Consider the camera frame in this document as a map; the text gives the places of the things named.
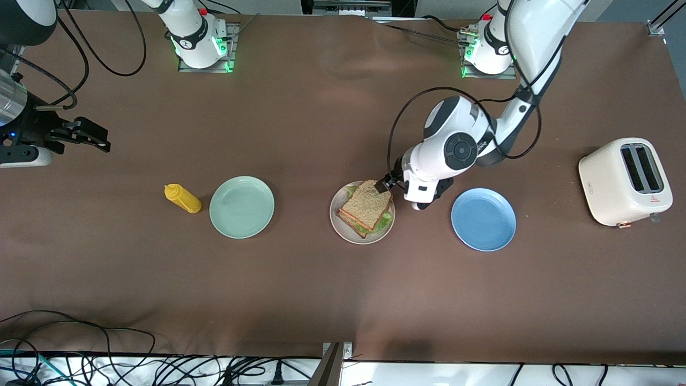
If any brown bread slice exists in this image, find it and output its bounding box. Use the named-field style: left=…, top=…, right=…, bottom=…
left=337, top=209, right=370, bottom=239
left=341, top=180, right=393, bottom=230

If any green lettuce leaf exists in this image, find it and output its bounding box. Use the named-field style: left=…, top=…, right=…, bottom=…
left=346, top=182, right=394, bottom=236

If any yellow mustard squeeze bottle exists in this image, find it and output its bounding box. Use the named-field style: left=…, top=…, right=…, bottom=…
left=163, top=183, right=203, bottom=214

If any beige plate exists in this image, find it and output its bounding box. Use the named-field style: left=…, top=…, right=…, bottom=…
left=329, top=181, right=396, bottom=246

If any blue plate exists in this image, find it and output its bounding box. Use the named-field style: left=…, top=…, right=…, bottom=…
left=450, top=187, right=518, bottom=253

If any mint green plate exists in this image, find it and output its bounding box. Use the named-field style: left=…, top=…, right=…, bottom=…
left=208, top=175, right=275, bottom=240

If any metal equipment rack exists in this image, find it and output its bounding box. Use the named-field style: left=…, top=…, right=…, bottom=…
left=0, top=43, right=27, bottom=86

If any black electronics box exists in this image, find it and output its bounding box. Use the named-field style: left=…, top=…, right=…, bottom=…
left=300, top=0, right=419, bottom=19

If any cream white toaster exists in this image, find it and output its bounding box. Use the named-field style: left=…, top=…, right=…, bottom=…
left=578, top=137, right=674, bottom=228

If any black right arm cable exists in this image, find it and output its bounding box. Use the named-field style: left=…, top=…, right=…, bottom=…
left=0, top=0, right=148, bottom=110

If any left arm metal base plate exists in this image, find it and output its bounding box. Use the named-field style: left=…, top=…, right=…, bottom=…
left=460, top=27, right=518, bottom=80

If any black braided cable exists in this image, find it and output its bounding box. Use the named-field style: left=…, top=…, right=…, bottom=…
left=383, top=23, right=467, bottom=44

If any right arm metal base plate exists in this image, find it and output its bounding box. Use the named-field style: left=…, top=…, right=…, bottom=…
left=178, top=23, right=237, bottom=73

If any grey metal bracket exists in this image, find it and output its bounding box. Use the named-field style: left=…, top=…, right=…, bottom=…
left=320, top=341, right=354, bottom=386

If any teal floor cable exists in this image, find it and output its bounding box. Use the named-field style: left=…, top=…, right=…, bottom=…
left=0, top=348, right=59, bottom=384

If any aluminium frame profile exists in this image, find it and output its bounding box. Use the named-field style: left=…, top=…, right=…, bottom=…
left=646, top=0, right=686, bottom=37

